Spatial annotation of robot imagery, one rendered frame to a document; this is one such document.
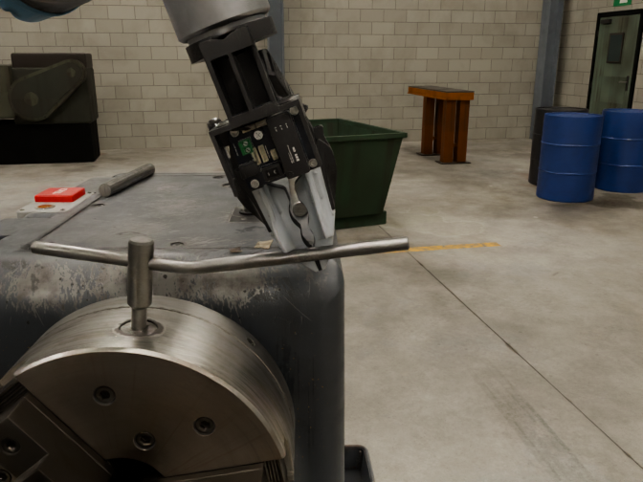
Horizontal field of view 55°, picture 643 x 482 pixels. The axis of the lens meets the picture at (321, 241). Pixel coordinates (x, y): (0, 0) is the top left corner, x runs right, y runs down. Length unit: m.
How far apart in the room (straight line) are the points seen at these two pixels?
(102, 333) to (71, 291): 0.16
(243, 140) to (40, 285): 0.36
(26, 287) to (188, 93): 9.75
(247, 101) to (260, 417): 0.28
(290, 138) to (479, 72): 11.12
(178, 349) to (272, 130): 0.22
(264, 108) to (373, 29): 10.42
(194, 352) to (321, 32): 10.16
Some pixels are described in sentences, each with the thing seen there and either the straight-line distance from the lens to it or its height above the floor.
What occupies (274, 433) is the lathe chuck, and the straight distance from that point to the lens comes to 0.58.
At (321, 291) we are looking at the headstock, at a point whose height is 1.22.
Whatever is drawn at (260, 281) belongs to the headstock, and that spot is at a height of 1.23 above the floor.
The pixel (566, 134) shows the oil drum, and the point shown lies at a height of 0.71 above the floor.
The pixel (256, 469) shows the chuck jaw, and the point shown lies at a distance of 0.59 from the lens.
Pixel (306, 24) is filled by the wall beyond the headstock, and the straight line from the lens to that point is 10.61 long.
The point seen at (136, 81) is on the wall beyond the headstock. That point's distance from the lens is 10.48.
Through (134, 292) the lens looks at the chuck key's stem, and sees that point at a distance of 0.57.
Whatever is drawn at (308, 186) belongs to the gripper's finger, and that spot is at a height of 1.37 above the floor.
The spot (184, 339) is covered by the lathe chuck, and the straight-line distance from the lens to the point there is 0.59.
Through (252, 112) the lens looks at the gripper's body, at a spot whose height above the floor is 1.44.
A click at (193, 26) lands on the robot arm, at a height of 1.50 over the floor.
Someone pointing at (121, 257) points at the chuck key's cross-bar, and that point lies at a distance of 0.57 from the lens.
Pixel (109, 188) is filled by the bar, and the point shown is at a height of 1.27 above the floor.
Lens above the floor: 1.48
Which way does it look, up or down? 17 degrees down
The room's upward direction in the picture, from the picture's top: straight up
